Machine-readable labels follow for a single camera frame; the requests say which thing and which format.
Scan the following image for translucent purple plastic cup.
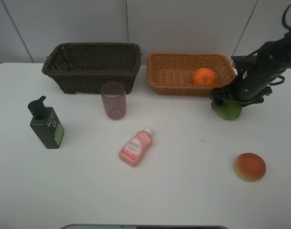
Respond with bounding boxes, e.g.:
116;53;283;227
100;82;126;120

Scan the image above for pink bottle white cap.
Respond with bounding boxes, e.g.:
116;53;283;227
119;127;153;167

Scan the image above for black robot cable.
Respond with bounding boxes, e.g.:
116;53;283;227
281;1;291;33

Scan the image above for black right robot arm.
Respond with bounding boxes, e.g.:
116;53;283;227
210;34;291;110

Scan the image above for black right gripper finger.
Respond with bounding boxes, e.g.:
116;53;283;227
211;97;223;110

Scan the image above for orange mandarin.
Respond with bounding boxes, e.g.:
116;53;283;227
193;68;216;85

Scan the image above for green lime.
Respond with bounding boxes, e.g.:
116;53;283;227
216;100;242;121

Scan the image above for orange wicker basket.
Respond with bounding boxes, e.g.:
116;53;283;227
146;52;236;97

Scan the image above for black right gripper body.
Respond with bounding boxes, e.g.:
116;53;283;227
209;69;273;105

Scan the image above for brown bread bun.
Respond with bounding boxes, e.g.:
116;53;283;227
234;153;266;182

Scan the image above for dark brown wicker basket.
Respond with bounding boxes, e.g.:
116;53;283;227
42;42;142;94

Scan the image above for dark green pump bottle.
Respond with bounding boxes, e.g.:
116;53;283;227
28;96;64;149

